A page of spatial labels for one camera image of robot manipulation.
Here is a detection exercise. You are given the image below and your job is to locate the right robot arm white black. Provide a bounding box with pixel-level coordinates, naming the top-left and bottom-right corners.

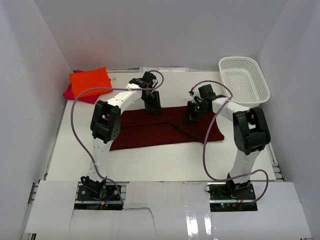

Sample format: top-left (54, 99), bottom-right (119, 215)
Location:
top-left (184, 84), bottom-right (271, 194)

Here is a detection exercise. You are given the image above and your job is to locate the folded pink t shirt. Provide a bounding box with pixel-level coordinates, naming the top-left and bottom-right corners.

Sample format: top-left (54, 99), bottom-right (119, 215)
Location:
top-left (62, 69), bottom-right (99, 105)

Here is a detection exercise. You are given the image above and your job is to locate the folded orange t shirt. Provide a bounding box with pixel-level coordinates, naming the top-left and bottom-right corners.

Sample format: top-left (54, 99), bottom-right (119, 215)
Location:
top-left (69, 67), bottom-right (112, 98)

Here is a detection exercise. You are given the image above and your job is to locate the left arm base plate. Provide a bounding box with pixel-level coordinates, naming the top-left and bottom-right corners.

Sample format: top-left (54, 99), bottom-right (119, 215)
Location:
top-left (74, 183), bottom-right (126, 211)

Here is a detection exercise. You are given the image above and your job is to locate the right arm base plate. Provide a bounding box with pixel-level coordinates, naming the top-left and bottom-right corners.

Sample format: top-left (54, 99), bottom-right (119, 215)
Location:
top-left (204, 182), bottom-right (258, 213)

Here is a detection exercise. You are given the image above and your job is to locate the dark red t shirt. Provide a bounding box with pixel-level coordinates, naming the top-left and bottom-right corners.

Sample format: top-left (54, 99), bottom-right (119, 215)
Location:
top-left (110, 106), bottom-right (215, 151)

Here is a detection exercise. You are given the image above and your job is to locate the white perforated plastic basket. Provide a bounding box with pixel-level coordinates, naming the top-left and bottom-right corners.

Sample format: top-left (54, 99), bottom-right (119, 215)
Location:
top-left (218, 56), bottom-right (271, 108)

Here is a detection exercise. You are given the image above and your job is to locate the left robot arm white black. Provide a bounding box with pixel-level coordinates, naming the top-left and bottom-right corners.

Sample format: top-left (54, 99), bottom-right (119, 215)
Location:
top-left (80, 70), bottom-right (163, 200)

